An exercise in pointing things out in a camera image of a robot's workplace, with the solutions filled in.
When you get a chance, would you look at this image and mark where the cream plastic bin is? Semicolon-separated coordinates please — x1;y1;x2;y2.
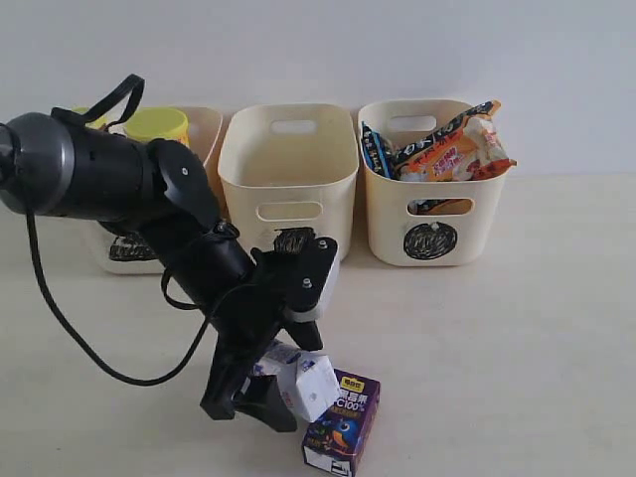
79;105;229;274
358;99;510;267
218;103;360;258

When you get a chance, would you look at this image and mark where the blue noodle packet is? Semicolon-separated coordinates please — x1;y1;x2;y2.
361;122;396;179

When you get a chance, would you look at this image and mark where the right cream plastic bin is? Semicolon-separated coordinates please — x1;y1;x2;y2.
358;99;510;267

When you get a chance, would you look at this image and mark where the purple juice box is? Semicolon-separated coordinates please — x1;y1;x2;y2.
302;369;381;477

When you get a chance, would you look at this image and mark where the middle cream plastic bin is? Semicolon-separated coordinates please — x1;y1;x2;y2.
218;103;360;258

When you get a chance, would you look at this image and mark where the orange snack bag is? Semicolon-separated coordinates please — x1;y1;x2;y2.
392;99;517;182

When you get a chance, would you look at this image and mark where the left cream plastic bin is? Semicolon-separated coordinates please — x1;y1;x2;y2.
79;105;229;274

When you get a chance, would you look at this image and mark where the white blue milk carton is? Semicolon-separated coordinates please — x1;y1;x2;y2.
251;340;340;422

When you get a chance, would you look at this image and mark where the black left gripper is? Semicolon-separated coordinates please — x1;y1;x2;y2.
200;237;340;432

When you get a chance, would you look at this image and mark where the yellow Lays chips can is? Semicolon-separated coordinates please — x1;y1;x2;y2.
69;107;108;131

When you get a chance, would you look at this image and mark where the pink Lays chips can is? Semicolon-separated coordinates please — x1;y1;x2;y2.
123;107;190;147

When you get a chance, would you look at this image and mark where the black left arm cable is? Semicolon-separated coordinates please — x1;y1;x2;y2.
24;74;249;387

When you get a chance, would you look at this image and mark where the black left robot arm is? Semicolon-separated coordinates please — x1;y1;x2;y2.
1;112;339;432

